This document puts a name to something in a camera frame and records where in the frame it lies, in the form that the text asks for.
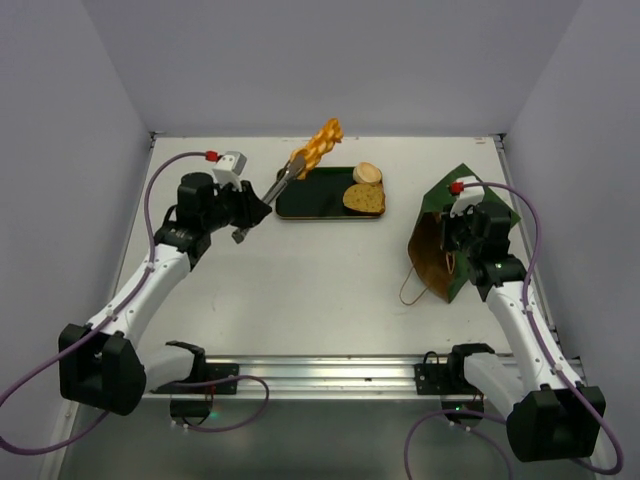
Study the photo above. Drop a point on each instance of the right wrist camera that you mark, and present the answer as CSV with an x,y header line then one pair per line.
x,y
468,191

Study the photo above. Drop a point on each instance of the round bun bread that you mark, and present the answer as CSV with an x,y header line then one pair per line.
x,y
366,173

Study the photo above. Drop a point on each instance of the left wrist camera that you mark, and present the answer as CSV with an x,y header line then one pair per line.
x,y
227,167

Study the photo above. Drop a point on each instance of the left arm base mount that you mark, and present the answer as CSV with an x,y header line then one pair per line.
x,y
194,412

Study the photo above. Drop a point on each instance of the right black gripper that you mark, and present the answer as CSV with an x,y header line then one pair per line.
x,y
458,236

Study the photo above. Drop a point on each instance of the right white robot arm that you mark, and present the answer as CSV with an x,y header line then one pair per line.
x,y
549,411

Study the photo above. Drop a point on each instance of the green paper bag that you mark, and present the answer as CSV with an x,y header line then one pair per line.
x,y
444,273

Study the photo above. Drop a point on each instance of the metal tongs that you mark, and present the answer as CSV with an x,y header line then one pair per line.
x,y
284,177

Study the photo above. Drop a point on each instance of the orange waffle bread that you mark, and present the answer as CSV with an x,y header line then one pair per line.
x,y
319,145

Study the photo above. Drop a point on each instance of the sliced toast bread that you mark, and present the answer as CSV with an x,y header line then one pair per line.
x,y
365,198

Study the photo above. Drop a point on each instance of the aluminium frame rail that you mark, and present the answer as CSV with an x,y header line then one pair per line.
x,y
326,378

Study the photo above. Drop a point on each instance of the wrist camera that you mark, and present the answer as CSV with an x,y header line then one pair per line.
x,y
468,191
227,167

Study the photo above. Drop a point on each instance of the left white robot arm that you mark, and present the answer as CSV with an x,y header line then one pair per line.
x,y
101,366

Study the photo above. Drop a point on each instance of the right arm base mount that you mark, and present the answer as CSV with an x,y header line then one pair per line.
x,y
441,376

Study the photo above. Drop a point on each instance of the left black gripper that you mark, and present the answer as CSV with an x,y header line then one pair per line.
x,y
252,210

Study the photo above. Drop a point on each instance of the dark green tray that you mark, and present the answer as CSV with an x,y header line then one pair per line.
x,y
319,196

